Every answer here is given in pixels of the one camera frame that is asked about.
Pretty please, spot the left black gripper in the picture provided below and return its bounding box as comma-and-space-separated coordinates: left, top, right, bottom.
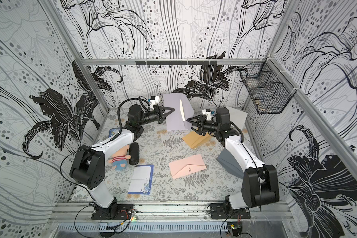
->
135, 103, 173, 125

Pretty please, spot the yellow kraft envelope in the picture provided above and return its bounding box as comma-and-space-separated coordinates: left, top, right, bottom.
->
182, 131, 212, 149

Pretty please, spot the lilac grey envelope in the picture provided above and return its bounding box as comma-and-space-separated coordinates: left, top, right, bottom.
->
163, 93, 194, 131

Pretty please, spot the dark grey envelope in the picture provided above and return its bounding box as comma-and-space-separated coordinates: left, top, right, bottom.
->
216, 148, 244, 179

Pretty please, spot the white blue-bordered letter paper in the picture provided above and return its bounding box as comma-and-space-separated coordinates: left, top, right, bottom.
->
128, 165, 154, 195

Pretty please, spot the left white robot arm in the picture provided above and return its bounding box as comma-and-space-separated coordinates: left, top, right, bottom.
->
69, 96, 175, 209

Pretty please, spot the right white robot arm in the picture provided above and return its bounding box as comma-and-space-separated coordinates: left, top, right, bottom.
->
186, 108, 280, 210

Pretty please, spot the pink envelope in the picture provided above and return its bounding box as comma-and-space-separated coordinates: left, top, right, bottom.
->
169, 154, 207, 179

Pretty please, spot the white mini drawer cabinet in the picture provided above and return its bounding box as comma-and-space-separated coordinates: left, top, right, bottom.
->
226, 106, 248, 129

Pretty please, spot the pink plush doll toy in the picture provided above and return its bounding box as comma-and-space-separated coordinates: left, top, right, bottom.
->
108, 145, 131, 171

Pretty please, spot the small electronics board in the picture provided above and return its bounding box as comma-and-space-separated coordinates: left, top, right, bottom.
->
227, 223, 243, 237

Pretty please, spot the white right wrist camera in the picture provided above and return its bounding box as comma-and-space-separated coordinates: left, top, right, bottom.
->
202, 109, 216, 121

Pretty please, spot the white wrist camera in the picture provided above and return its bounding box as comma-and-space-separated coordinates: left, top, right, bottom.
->
148, 96, 160, 109
202, 109, 216, 121

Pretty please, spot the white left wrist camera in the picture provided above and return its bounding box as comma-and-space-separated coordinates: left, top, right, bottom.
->
148, 96, 160, 109

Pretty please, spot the black bar on rail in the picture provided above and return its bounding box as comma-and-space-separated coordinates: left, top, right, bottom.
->
135, 60, 218, 66

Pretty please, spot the black wire mesh basket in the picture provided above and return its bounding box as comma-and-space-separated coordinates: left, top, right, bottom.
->
239, 61, 292, 115

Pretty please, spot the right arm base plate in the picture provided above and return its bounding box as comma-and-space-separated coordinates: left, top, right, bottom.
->
206, 203, 251, 220

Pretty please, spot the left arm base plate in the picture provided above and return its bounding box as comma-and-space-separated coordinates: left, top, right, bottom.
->
91, 204, 134, 221

